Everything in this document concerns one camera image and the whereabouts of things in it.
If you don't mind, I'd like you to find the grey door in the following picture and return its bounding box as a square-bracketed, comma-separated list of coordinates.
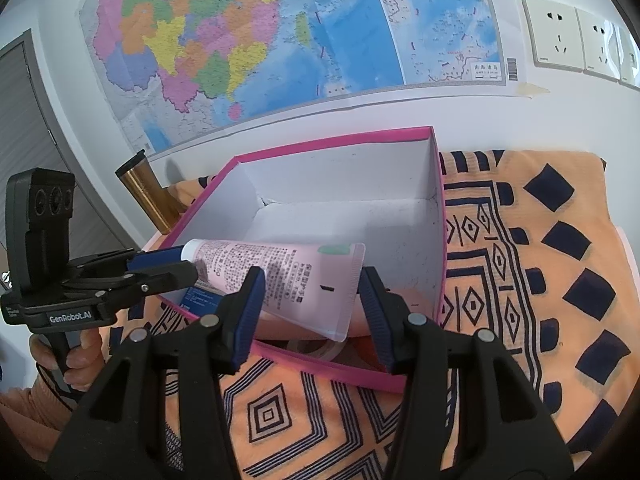
[0, 30, 146, 281]

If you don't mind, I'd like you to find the gold metal tumbler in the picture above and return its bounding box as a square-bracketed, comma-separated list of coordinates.
[115, 152, 185, 235]

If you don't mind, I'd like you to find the pink cosmetic tube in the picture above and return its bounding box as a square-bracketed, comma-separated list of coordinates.
[180, 239, 367, 343]

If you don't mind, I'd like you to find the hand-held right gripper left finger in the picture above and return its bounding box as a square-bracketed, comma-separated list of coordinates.
[47, 265, 267, 480]

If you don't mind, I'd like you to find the person's left hand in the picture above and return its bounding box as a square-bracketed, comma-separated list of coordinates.
[29, 327, 108, 396]

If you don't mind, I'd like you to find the pink cardboard box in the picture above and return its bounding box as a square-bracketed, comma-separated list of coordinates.
[157, 126, 449, 394]

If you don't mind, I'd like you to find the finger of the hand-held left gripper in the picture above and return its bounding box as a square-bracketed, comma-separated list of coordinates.
[65, 246, 183, 281]
[62, 262, 201, 306]

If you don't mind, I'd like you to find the white wall socket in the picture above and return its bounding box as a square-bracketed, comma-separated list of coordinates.
[521, 0, 586, 72]
[617, 25, 640, 88]
[575, 7, 623, 81]

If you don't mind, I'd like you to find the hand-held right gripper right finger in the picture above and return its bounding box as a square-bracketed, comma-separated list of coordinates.
[359, 265, 576, 480]

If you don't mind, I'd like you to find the orange patterned cloth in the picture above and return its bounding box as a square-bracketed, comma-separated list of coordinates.
[100, 149, 631, 480]

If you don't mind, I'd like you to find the blue white medicine box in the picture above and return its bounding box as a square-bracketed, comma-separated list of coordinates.
[179, 284, 227, 309]

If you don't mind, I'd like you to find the white tape roll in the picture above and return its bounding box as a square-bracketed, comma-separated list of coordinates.
[286, 339, 347, 362]

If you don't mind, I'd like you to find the colourful wall map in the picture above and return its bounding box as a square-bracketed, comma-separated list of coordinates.
[79, 0, 523, 156]

